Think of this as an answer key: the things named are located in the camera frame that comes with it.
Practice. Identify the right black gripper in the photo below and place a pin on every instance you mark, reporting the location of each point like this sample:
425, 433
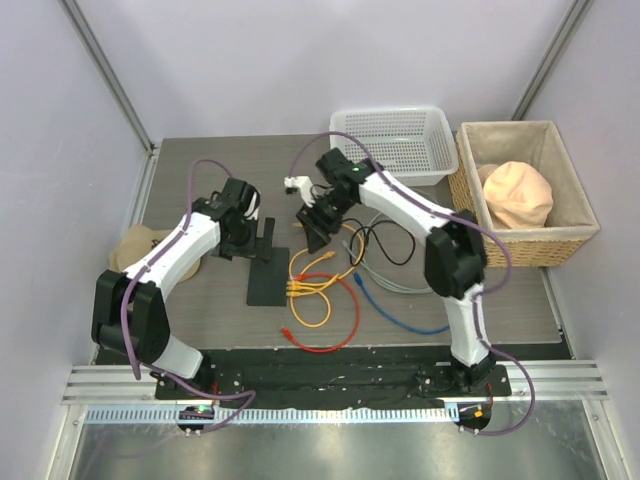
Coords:
314, 221

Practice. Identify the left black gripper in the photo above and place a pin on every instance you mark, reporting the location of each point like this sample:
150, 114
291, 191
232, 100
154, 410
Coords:
249, 250

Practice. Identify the black network switch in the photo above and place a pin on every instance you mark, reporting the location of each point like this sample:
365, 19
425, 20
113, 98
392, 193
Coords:
267, 281

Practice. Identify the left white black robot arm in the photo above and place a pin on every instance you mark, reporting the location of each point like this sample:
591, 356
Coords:
129, 314

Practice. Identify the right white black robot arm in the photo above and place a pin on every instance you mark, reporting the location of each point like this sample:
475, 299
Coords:
454, 254

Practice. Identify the white plastic perforated basket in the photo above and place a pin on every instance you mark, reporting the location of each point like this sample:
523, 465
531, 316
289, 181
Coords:
415, 144

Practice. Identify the peach cloth hat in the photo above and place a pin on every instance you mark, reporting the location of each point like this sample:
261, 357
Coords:
516, 194

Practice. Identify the wicker basket with liner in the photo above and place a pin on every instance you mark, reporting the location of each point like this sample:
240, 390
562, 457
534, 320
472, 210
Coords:
571, 221

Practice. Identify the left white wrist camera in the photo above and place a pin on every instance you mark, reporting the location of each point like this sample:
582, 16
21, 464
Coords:
252, 211

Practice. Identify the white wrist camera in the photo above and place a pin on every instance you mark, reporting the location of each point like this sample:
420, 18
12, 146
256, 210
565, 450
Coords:
302, 185
252, 211

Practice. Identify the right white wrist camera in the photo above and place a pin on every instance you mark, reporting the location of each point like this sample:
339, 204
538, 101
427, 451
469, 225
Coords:
302, 185

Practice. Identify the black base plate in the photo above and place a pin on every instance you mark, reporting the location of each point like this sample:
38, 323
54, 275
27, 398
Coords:
374, 377

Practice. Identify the aluminium rail frame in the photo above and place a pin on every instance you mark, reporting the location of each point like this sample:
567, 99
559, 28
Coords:
361, 414

